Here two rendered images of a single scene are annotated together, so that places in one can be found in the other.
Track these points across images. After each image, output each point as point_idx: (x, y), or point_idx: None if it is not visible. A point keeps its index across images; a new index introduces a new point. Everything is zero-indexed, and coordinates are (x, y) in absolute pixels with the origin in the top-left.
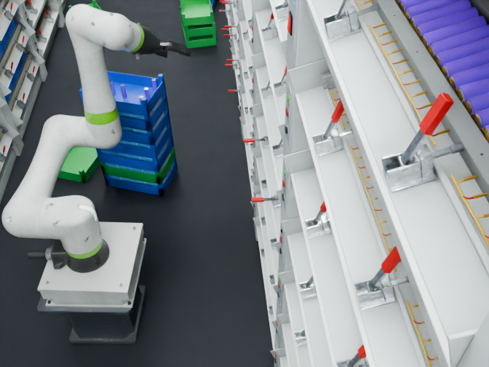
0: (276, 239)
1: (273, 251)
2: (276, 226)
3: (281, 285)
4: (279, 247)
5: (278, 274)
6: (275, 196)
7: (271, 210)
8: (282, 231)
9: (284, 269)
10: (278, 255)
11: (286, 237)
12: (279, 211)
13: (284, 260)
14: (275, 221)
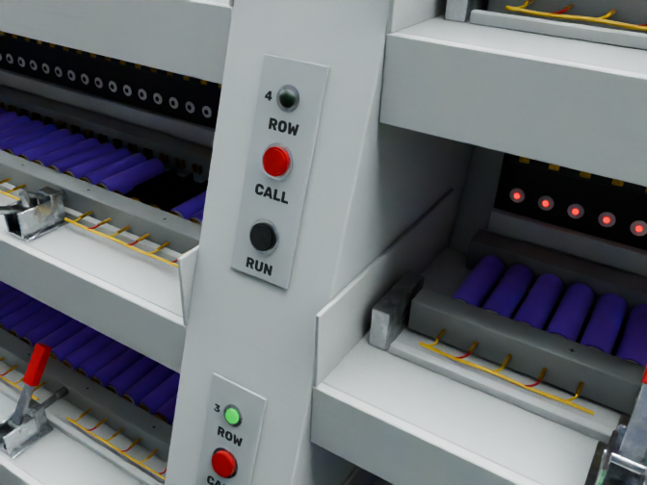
0: (19, 412)
1: (23, 461)
2: (92, 273)
3: (265, 429)
4: (208, 271)
5: (177, 441)
6: (28, 194)
7: (26, 250)
8: (298, 94)
9: (319, 299)
10: (52, 464)
11: (376, 55)
12: (59, 242)
13: (319, 244)
14: (69, 265)
